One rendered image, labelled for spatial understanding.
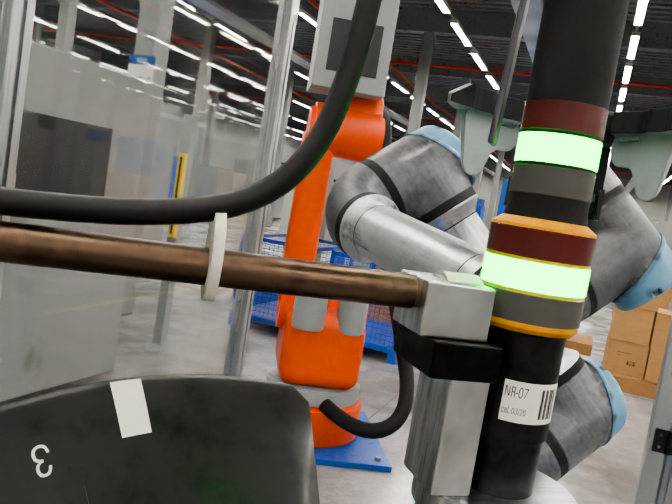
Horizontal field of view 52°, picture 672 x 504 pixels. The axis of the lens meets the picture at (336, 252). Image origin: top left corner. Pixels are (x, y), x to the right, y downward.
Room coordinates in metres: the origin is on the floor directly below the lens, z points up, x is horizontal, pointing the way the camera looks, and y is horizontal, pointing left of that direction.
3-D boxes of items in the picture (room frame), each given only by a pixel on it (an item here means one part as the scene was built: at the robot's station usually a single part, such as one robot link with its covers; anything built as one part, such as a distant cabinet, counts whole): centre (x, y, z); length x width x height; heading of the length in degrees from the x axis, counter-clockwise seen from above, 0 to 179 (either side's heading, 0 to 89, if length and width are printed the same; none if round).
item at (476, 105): (0.50, -0.09, 1.62); 0.09 x 0.03 x 0.06; 126
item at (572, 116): (0.29, -0.08, 1.61); 0.03 x 0.03 x 0.01
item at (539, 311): (0.29, -0.08, 1.53); 0.04 x 0.04 x 0.01
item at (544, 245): (0.29, -0.08, 1.56); 0.04 x 0.04 x 0.01
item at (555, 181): (0.29, -0.08, 1.58); 0.03 x 0.03 x 0.01
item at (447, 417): (0.29, -0.08, 1.49); 0.09 x 0.07 x 0.10; 107
